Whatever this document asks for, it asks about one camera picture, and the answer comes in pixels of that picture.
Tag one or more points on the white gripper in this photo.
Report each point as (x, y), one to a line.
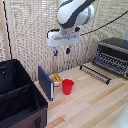
(63, 38)

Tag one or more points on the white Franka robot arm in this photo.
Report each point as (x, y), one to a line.
(71, 13)

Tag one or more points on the red plastic cup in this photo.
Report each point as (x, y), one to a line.
(68, 86)

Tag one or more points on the black toaster oven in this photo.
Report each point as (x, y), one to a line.
(115, 45)

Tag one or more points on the yellow banana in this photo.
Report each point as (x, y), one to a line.
(57, 78)

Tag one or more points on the white bowl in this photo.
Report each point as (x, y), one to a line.
(56, 83)

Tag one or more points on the blue yellow box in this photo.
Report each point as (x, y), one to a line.
(46, 83)

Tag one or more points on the beige woven blind backdrop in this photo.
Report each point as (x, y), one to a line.
(30, 33)

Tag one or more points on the black fabric storage box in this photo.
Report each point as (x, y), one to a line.
(16, 96)

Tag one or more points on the wooden post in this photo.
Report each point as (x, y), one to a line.
(55, 65)

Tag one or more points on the black vertical frame bar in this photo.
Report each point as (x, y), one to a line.
(7, 30)

